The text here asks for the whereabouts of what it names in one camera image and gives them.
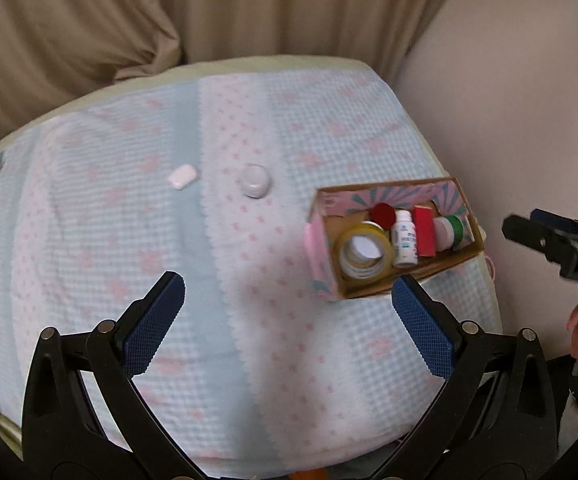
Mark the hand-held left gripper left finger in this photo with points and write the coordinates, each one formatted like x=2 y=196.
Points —
x=156 y=325

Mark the clear packing tape roll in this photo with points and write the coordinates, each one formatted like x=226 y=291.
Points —
x=364 y=252

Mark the white round lid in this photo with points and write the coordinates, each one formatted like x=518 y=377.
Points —
x=255 y=180

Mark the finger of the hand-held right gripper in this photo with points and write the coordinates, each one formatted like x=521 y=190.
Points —
x=549 y=219
x=529 y=234

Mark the patterned cardboard box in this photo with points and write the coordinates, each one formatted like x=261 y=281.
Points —
x=439 y=270

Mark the beige curtain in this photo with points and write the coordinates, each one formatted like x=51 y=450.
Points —
x=59 y=35
x=294 y=10

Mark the small white eraser block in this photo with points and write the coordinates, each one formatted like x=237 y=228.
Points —
x=182 y=177

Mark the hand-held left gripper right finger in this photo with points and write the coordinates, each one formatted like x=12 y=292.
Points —
x=421 y=330

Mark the small orange object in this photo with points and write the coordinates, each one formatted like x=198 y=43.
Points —
x=309 y=475

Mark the white pill bottle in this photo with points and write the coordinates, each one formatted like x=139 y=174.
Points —
x=404 y=240

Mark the white jar with green label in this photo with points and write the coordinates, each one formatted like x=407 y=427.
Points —
x=448 y=232

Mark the small round red tin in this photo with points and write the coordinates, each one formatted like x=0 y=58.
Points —
x=383 y=215

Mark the red rectangular box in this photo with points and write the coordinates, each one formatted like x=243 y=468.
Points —
x=425 y=232

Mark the light blue checked blanket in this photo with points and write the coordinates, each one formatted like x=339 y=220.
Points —
x=169 y=240

